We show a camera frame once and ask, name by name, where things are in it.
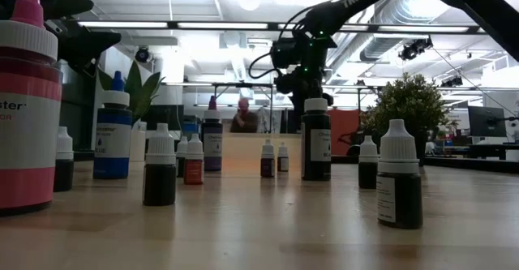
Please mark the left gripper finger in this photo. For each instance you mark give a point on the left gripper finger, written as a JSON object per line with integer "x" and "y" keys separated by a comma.
{"x": 85, "y": 45}
{"x": 65, "y": 0}

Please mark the small dark dropper bottle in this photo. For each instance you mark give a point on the small dark dropper bottle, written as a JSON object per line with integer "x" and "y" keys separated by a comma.
{"x": 159, "y": 181}
{"x": 282, "y": 162}
{"x": 399, "y": 201}
{"x": 64, "y": 168}
{"x": 182, "y": 156}
{"x": 368, "y": 174}

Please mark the small purple dropper bottle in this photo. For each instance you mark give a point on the small purple dropper bottle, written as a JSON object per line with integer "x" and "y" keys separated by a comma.
{"x": 267, "y": 166}

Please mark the large pink food colouring bottle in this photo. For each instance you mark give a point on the large pink food colouring bottle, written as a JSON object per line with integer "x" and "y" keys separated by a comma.
{"x": 28, "y": 140}

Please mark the small orange-red dropper bottle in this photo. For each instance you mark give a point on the small orange-red dropper bottle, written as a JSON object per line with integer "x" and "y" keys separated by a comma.
{"x": 194, "y": 170}

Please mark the large blue food colouring bottle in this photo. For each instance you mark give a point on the large blue food colouring bottle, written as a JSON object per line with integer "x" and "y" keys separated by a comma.
{"x": 112, "y": 140}

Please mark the large purple food colouring bottle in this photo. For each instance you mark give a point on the large purple food colouring bottle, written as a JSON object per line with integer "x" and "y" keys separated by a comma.
{"x": 212, "y": 148}

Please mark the orange partition panel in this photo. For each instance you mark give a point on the orange partition panel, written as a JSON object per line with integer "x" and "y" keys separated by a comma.
{"x": 344, "y": 128}

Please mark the snake plant white pot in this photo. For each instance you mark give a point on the snake plant white pot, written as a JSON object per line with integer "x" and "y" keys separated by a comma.
{"x": 138, "y": 95}

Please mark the orange translucent plastic bin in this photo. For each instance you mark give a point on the orange translucent plastic bin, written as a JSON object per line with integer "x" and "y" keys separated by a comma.
{"x": 243, "y": 152}

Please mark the black beam with light strips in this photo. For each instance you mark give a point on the black beam with light strips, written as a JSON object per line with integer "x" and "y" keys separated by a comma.
{"x": 373, "y": 27}

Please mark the bushy green plant black pot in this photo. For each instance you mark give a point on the bushy green plant black pot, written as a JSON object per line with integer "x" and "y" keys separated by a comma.
{"x": 405, "y": 99}

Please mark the black screen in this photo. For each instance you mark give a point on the black screen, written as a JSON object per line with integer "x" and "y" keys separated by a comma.
{"x": 170, "y": 118}

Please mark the black spotlight cluster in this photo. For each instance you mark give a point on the black spotlight cluster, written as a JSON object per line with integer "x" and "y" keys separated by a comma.
{"x": 413, "y": 50}
{"x": 452, "y": 82}

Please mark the black computer monitor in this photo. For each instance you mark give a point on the black computer monitor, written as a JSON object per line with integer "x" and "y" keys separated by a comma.
{"x": 486, "y": 122}

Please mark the black office desk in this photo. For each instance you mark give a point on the black office desk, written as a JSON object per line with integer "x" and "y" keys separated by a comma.
{"x": 490, "y": 150}

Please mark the black right wrist camera housing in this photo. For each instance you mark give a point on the black right wrist camera housing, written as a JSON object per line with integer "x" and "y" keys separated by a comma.
{"x": 286, "y": 53}

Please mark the round black camera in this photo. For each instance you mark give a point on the round black camera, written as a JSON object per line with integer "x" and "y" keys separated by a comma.
{"x": 142, "y": 54}

